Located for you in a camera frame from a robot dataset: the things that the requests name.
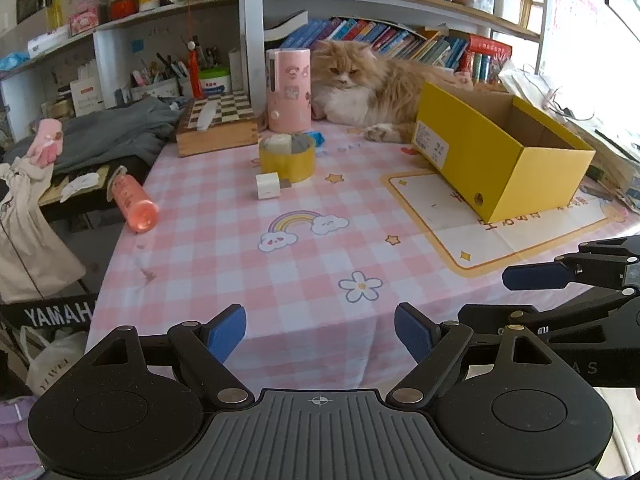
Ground grey clothing pile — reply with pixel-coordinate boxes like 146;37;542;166
2;95;184;176

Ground red tassel ornament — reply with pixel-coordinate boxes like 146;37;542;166
186;40;204;99

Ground blue cloth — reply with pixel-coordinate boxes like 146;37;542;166
306;131;326;148

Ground green lid white jar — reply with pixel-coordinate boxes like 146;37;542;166
198;65;231;96

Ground row of books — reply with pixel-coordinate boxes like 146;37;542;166
277;16;512;84

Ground beige tote bag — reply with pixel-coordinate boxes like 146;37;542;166
1;157;86;304

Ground white cube eraser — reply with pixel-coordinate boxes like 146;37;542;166
262;133;293;155

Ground pink checkered tablecloth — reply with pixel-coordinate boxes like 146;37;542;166
89;124;639;390

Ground pink bottle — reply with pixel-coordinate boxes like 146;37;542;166
107;166;160;233

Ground white shelf unit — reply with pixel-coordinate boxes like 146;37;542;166
1;0;541;141

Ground white charger plug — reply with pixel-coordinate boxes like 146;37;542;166
255;172;291;200

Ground yellow tape roll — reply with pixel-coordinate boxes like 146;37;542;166
258;136;316;183

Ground wooden chess box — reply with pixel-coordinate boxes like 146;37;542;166
176;92;258;157

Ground grey object in tape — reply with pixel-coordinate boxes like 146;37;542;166
291;133;316;155

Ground orange fluffy cat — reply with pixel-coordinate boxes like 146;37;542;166
310;40;473;144

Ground white pen holder cup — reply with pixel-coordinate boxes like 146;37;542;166
131;78;180;102

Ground pink sticker canister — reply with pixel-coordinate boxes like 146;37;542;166
266;49;311;133

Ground yellow cardboard box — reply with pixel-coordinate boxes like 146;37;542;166
412;82;594;222

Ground white plastic strip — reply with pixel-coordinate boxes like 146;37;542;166
196;99;219;131

